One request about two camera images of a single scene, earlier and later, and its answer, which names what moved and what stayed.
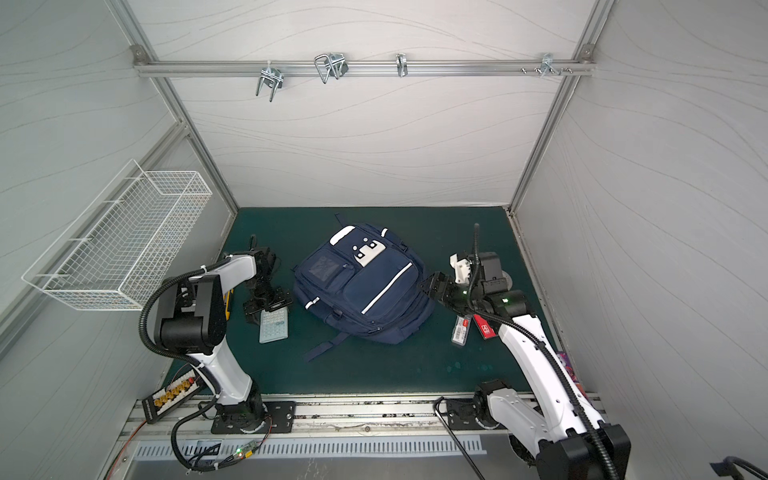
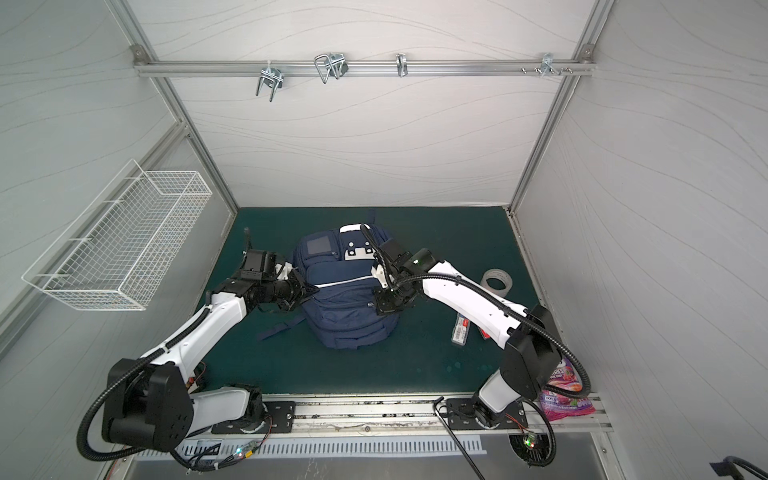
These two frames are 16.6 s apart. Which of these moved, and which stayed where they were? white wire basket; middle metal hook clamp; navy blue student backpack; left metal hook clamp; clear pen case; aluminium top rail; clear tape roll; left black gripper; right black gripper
Moved: right black gripper; left black gripper; navy blue student backpack
Stayed: clear pen case; left metal hook clamp; middle metal hook clamp; clear tape roll; aluminium top rail; white wire basket
